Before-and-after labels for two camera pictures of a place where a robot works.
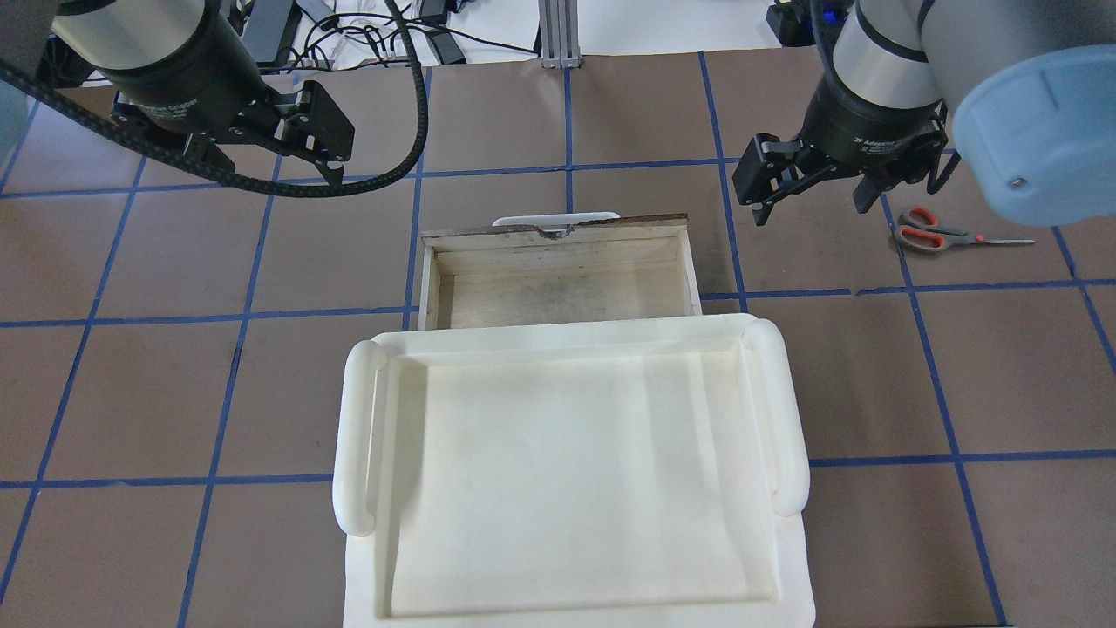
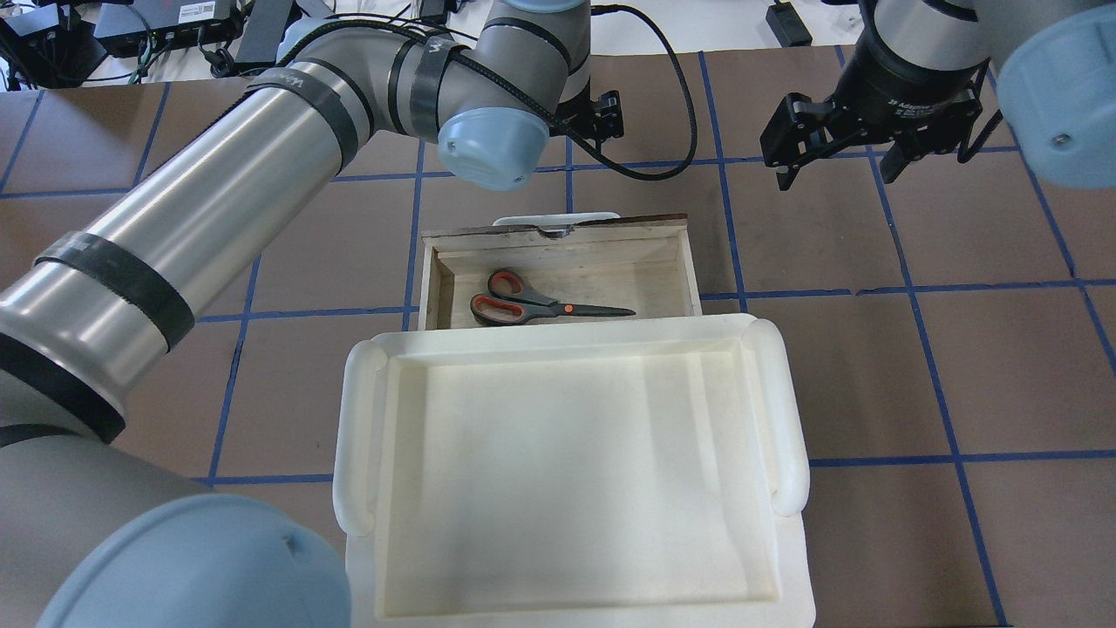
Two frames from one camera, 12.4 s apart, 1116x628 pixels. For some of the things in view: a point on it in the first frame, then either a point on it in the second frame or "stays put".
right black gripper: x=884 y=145 to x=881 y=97
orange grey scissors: x=921 y=231 to x=513 y=301
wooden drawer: x=629 y=267 stays put
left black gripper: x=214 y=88 to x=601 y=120
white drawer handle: x=554 y=221 stays put
